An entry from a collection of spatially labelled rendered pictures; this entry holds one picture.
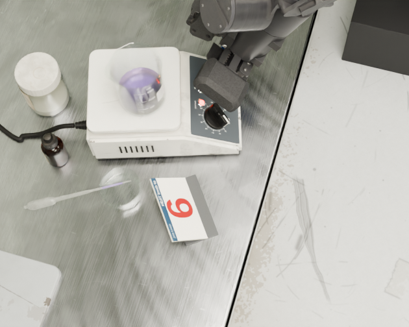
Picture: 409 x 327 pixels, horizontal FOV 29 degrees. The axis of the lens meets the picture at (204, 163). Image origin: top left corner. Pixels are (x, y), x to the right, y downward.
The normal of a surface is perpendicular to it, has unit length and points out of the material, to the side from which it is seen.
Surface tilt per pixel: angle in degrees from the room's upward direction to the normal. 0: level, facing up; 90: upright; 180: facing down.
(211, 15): 62
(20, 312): 0
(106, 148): 90
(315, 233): 0
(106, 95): 0
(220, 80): 30
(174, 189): 40
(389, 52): 90
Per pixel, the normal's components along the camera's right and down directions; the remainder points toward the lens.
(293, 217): -0.04, -0.39
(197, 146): 0.02, 0.92
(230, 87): 0.47, -0.35
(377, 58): -0.29, 0.89
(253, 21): 0.48, 0.69
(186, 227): 0.58, -0.51
